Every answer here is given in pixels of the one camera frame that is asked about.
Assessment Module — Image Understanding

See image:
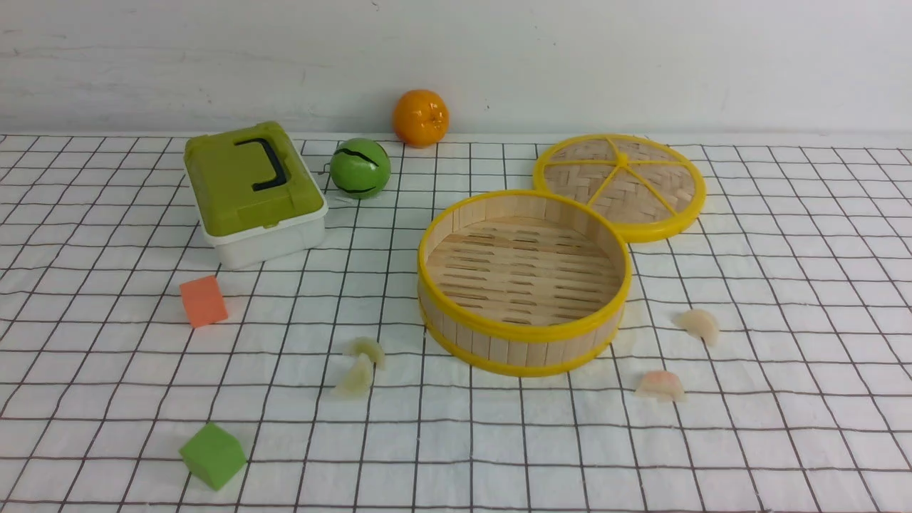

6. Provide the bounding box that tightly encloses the pale green dumpling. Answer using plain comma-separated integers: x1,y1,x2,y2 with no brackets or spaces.
332,354,375,399
345,336,385,370

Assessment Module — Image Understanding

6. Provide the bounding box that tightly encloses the pink dumpling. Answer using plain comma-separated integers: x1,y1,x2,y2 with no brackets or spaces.
634,370,687,402

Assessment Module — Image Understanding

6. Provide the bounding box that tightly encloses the white dumpling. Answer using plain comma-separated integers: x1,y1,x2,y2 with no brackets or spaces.
673,309,720,347

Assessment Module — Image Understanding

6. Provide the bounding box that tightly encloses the bamboo steamer tray yellow rim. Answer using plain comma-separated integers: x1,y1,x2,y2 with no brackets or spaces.
417,190,632,377

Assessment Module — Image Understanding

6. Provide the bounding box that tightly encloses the bamboo steamer lid yellow rim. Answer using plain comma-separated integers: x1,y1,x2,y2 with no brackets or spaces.
533,134,707,243

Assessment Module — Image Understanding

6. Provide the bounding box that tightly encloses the green toy watermelon ball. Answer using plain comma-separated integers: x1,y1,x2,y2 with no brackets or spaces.
329,138,391,199

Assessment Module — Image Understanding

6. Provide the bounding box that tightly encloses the orange toy fruit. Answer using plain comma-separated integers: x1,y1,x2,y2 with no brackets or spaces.
392,90,450,148

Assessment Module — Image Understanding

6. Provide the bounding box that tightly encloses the green white lidded box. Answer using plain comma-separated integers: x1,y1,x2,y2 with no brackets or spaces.
183,121,328,269

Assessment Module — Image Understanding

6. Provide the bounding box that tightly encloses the orange foam cube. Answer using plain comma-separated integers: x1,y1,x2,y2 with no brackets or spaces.
180,275,229,328

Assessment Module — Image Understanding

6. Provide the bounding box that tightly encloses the green foam cube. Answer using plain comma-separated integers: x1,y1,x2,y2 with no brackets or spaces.
180,423,247,491

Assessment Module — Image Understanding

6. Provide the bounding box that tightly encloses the white grid tablecloth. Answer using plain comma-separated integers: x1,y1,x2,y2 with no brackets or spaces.
1,133,911,512

